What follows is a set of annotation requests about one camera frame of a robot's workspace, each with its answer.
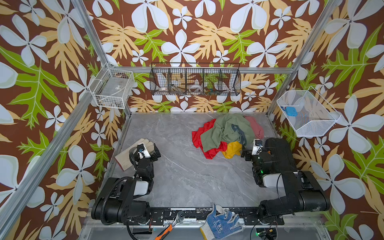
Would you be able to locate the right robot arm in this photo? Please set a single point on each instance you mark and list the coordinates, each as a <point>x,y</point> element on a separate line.
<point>274,167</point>

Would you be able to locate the blue object in basket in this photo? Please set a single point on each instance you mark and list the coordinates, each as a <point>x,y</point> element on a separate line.
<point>290,111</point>

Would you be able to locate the white wire basket left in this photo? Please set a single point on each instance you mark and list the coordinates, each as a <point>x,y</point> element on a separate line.
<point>111,87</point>

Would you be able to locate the yellow cloth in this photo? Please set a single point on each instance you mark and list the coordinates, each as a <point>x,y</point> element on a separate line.
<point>233,149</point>

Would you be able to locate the white wire basket right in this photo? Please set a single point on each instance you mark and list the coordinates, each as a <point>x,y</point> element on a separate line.
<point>316,116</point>

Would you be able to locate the black wire basket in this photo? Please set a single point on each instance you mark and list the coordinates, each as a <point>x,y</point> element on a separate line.
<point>217,79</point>

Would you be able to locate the blue dotted work glove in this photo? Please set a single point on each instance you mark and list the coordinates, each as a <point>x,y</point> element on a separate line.
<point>220,223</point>

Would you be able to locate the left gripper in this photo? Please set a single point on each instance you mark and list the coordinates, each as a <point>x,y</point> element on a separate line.
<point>154,157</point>

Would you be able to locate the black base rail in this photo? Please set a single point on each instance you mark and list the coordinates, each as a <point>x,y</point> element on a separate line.
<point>160,216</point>

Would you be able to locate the red cloth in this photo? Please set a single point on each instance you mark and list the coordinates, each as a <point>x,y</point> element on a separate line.
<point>202,139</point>

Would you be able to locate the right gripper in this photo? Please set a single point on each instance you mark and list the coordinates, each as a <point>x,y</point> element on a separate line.
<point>249,154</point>

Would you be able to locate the white tape roll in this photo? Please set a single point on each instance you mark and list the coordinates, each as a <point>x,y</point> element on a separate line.
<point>195,89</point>

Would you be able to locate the pink cloth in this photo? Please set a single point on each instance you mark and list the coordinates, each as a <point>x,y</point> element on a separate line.
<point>256,127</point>

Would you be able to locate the orange handled wrench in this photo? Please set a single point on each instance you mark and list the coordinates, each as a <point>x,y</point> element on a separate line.
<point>178,220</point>

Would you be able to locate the olive green cloth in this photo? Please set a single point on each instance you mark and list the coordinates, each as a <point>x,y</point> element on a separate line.
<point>233,128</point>

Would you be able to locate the white wire basket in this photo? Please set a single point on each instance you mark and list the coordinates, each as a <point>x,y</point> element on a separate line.
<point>316,116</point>
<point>111,87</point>

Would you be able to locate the beige work glove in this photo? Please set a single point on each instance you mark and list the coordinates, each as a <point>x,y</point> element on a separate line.
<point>123,159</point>

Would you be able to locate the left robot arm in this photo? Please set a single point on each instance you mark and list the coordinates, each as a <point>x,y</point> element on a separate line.
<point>117,201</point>

